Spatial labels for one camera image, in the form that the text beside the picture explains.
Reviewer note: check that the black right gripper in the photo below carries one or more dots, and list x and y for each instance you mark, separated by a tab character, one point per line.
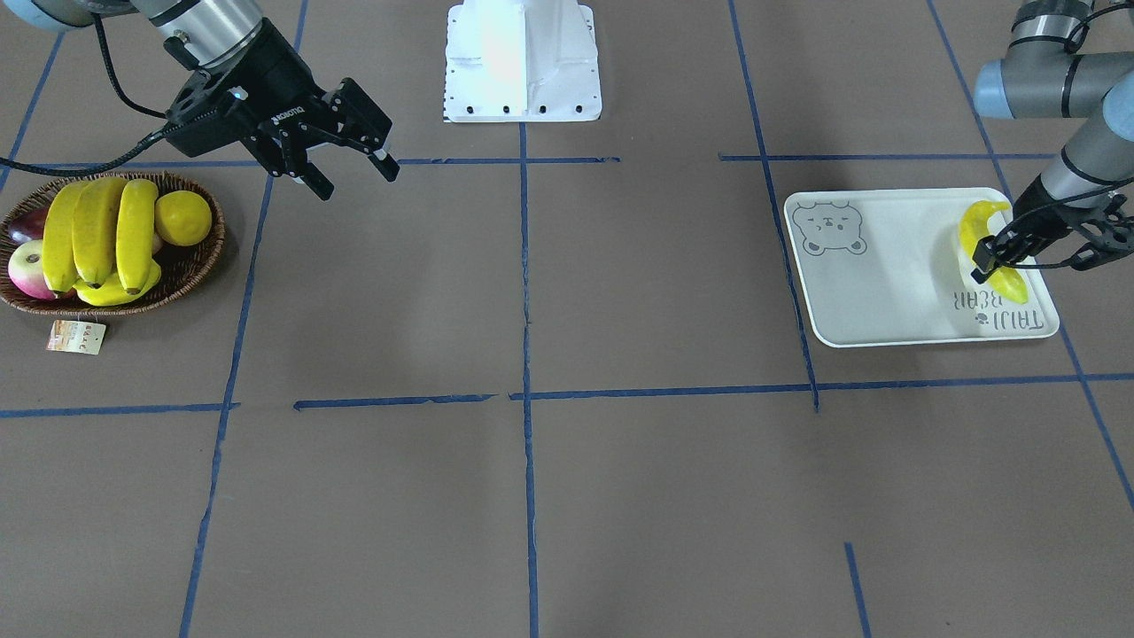
282	81

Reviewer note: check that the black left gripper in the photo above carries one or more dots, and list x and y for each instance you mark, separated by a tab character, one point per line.
1033	214

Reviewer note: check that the translucent yellow banana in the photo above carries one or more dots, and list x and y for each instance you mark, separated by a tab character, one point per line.
978	261

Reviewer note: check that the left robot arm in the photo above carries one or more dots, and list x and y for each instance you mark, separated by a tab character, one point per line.
1044	74

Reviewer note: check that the brown wicker basket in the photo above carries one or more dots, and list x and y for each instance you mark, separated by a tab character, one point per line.
182	268

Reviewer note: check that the basket paper tag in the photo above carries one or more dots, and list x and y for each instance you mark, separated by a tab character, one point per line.
75	336

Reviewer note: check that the white rectangular tray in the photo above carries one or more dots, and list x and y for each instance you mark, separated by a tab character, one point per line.
886	268

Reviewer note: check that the yellow pear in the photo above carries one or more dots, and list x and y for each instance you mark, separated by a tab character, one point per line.
183	218

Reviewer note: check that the yellow starfruit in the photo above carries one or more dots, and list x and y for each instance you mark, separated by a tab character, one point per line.
112	294

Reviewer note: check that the dark purple fruit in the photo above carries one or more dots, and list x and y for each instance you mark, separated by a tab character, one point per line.
28	227

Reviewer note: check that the red apple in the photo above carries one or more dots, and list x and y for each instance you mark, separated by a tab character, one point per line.
25	269

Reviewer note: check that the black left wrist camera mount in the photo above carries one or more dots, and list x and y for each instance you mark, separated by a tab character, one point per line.
1107	230

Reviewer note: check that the white pedestal column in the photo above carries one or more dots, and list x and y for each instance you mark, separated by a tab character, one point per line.
521	61

